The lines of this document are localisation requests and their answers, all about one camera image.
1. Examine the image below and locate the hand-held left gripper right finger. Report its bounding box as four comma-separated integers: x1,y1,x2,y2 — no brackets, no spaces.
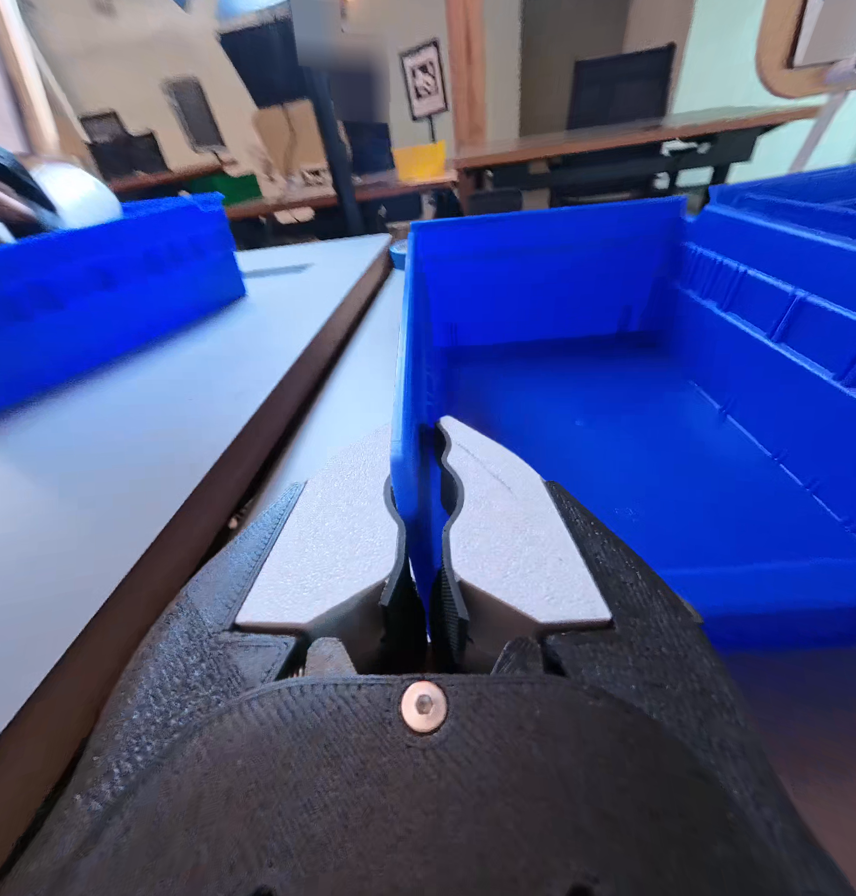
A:
436,416,614,631

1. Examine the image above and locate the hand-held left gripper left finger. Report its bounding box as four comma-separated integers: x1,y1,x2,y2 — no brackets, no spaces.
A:
235,422,409,634

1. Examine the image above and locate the white plastic bottle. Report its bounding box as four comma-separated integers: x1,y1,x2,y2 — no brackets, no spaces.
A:
23,157,125,232

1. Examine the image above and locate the wooden top office desk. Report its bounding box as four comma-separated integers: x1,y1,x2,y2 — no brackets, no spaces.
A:
452,105,821,214
225,171,458,224

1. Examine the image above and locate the green plastic bin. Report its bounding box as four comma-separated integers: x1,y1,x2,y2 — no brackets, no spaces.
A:
188,174,262,205

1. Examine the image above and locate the black tripod stand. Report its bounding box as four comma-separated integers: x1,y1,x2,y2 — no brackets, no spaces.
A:
303,66,367,238

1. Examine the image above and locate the yellow plastic bin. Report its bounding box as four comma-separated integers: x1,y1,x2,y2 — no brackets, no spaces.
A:
393,140,448,184

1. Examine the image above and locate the black office chair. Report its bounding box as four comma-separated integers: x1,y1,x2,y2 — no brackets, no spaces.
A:
566,43,678,130

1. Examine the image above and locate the black white marker sign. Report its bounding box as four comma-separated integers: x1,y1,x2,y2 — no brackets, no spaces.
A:
398,38,451,142

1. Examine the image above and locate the instruction sign on white stand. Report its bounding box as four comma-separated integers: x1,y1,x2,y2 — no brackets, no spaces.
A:
755,0,856,175

